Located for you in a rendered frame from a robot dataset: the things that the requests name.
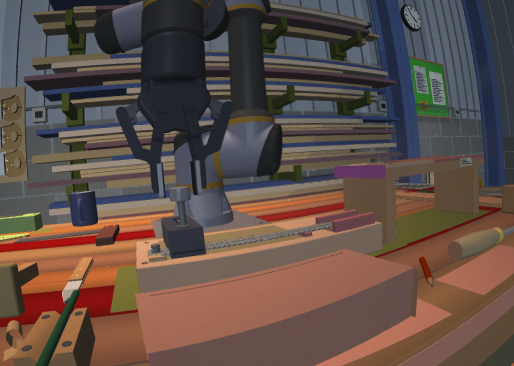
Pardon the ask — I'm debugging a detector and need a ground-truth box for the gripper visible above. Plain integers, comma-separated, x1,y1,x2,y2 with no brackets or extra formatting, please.
115,3,234,200

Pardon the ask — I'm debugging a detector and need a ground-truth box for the dark combination square head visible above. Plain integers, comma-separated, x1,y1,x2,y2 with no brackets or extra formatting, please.
160,215,208,259

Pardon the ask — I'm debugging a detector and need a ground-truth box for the steel combination square blade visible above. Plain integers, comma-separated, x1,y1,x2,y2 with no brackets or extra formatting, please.
147,223,335,259

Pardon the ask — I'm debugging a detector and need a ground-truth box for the tan wooden fixture board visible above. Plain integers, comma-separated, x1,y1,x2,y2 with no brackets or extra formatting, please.
135,215,384,294

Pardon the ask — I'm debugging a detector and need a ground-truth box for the green notice board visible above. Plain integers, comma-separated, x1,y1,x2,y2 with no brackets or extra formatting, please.
408,56,451,120

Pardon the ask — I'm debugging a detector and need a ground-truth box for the silver knurled clamp knob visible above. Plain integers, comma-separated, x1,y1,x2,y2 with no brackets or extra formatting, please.
168,185,191,227

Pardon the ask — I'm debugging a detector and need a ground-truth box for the dark blue mug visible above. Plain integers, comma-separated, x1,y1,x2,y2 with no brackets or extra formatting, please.
67,189,100,227

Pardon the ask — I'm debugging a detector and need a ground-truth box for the brown wooden block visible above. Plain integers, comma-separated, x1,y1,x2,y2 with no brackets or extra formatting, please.
94,224,121,247

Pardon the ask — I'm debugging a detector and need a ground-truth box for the green bench mat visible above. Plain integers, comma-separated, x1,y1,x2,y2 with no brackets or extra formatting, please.
367,205,501,259
109,264,142,314

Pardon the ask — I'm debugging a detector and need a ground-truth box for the green lumber rack with boards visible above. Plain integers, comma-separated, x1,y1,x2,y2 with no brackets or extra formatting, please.
23,0,404,219

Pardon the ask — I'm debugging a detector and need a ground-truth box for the green block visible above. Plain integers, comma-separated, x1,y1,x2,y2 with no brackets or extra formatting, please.
0,211,44,235

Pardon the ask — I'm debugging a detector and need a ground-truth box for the large pink wooden box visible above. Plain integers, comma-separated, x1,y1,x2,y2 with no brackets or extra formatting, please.
135,248,420,366

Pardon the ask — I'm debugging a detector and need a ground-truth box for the pink stop block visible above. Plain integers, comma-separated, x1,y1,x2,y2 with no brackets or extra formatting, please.
314,209,377,234

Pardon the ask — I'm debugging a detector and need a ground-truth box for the olive block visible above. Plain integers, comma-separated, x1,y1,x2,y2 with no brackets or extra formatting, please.
0,261,40,319

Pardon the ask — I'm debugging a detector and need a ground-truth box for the tan wooden clamp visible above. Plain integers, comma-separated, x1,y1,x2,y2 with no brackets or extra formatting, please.
0,306,97,366

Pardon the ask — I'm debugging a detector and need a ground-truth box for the red pencil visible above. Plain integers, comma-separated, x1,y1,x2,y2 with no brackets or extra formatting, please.
418,255,435,289

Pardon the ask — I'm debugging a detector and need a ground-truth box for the pink paper sheet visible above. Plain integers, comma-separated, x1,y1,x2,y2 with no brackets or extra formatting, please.
435,243,514,297

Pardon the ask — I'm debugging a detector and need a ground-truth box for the tan wooden box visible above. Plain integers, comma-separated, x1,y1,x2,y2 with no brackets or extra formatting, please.
501,183,514,215

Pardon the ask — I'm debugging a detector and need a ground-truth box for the grey base plate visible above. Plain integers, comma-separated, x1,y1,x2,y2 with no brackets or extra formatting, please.
151,207,275,233

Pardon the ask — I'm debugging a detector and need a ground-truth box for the tan wall template board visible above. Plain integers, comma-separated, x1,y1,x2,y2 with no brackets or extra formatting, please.
0,85,30,183

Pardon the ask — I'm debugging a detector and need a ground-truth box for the green handled brush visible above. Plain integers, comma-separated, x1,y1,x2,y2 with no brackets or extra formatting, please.
35,256,96,366

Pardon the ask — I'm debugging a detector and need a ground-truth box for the round wall clock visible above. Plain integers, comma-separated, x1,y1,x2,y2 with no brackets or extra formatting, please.
400,4,423,33

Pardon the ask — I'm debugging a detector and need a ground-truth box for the tan handled chisel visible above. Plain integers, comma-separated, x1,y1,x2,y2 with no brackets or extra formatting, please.
447,225,514,263

